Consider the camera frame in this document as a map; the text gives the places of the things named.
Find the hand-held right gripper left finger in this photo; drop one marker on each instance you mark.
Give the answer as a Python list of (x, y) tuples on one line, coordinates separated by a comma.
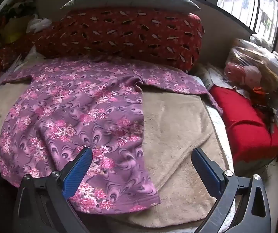
[(78, 172)]

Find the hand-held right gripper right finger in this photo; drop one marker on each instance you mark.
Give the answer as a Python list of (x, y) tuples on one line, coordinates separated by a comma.
[(205, 172)]

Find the purple floral garment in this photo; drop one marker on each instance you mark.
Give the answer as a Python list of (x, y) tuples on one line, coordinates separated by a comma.
[(80, 111)]

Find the beige fleece blanket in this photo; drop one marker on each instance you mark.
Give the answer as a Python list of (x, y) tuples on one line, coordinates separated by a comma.
[(177, 136)]

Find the white quilted sheet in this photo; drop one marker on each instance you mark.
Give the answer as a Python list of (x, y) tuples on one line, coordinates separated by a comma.
[(220, 126)]

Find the red cloth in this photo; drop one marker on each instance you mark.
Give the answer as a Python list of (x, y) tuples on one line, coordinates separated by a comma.
[(246, 131)]

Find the grey white cloth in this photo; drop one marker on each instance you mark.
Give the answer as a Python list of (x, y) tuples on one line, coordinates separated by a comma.
[(212, 77)]

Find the yellow bag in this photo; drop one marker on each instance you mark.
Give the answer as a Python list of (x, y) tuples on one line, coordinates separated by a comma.
[(15, 31)]

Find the clear plastic bag with contents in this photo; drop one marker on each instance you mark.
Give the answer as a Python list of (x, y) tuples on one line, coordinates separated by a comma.
[(248, 65)]

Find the white plastic bag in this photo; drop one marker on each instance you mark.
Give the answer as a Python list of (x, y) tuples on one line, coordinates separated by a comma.
[(38, 24)]

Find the red patterned pillow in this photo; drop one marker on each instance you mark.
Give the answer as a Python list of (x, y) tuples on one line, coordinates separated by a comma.
[(129, 31)]

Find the grey pillow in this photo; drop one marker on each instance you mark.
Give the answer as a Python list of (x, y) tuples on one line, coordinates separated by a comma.
[(129, 1)]

